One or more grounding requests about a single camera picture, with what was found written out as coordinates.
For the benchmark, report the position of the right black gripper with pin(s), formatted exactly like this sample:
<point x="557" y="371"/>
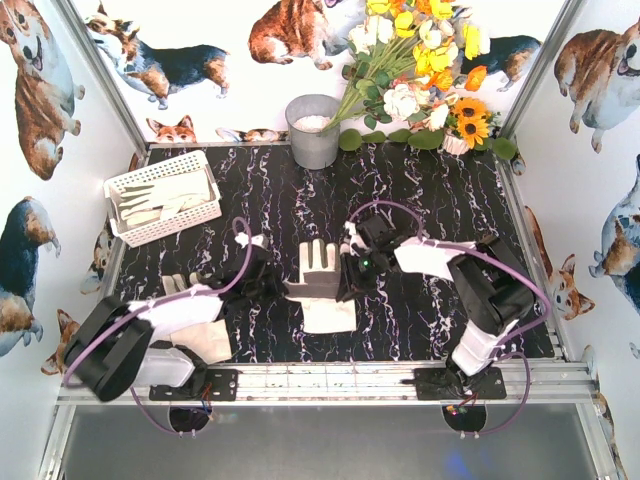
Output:
<point x="347" y="279"/>

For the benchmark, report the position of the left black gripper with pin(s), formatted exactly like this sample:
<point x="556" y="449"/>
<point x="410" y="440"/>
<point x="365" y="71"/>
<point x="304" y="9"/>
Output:
<point x="270" y="281"/>

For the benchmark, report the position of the white glove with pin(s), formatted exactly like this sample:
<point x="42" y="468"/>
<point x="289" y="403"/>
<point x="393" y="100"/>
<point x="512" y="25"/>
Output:
<point x="163" y="198"/>
<point x="209" y="341"/>
<point x="317" y="288"/>

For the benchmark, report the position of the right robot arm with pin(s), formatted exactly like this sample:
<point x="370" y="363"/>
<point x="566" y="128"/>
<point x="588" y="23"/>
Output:
<point x="491" y="285"/>

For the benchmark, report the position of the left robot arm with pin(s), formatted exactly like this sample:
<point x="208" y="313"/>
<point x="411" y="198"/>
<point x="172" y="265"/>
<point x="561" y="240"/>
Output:
<point x="169" y="344"/>

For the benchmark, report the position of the white perforated storage basket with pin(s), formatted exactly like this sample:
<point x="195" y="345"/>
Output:
<point x="185" y="219"/>

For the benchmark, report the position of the green moss stone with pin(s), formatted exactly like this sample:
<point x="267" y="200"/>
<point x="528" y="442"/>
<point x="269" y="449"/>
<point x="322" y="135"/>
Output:
<point x="350" y="140"/>
<point x="504" y="148"/>

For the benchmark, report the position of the grey metal bucket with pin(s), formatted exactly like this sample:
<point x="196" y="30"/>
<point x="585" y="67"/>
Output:
<point x="313" y="138"/>

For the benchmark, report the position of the small sunflower pot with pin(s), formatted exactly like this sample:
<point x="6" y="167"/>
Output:
<point x="470" y="125"/>

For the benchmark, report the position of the green moss stone right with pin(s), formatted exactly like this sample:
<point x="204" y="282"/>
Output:
<point x="504" y="148"/>

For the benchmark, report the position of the artificial flower bouquet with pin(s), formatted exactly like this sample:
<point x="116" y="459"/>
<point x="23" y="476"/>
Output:
<point x="406" y="58"/>

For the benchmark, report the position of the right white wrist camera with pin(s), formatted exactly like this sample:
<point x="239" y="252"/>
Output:
<point x="352" y="242"/>

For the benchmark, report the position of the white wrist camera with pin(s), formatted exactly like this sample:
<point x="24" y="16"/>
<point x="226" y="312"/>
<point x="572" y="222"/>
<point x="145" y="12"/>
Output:
<point x="243" y="240"/>
<point x="352" y="242"/>

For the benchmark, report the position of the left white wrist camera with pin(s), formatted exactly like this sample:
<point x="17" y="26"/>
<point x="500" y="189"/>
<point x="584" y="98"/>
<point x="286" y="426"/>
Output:
<point x="243" y="240"/>

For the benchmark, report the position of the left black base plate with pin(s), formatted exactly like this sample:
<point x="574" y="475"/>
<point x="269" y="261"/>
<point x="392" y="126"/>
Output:
<point x="215" y="384"/>

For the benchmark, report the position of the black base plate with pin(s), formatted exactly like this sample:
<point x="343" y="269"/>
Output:
<point x="215" y="384"/>
<point x="450" y="386"/>

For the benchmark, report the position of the aluminium front rail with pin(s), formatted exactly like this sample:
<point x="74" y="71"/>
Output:
<point x="544" y="381"/>

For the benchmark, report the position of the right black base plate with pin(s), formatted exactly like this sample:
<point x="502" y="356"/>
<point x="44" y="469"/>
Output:
<point x="450" y="386"/>

